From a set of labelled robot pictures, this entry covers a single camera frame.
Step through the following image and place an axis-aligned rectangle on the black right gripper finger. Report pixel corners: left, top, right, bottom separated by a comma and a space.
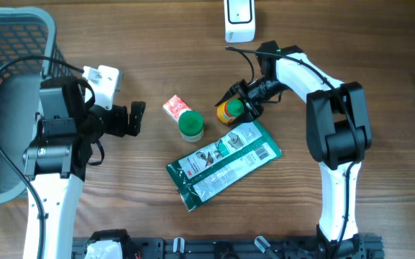
236, 102, 264, 123
215, 84, 241, 106

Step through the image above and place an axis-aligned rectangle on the red yellow green-capped bottle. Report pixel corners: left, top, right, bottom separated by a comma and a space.
216, 99, 245, 124

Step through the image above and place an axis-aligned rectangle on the small orange white box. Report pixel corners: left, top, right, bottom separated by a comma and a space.
163, 95, 192, 123

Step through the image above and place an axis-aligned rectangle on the green lidded round jar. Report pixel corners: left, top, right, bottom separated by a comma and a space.
178, 111, 204, 142

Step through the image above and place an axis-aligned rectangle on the green white sachet packet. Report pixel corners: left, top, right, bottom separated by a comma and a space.
165, 121, 283, 211

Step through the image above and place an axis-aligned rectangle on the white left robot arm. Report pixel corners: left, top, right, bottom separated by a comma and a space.
23, 76, 146, 258

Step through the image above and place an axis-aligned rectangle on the white barcode scanner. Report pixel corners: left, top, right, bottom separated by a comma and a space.
224, 0, 256, 43

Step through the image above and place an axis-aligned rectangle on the grey plastic mesh basket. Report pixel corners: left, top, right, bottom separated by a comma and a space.
0, 7, 73, 204

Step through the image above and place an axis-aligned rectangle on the black right camera cable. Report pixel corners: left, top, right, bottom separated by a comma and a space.
224, 45, 359, 253

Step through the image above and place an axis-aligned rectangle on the black mounting rail base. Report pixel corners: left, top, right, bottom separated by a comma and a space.
71, 230, 385, 259

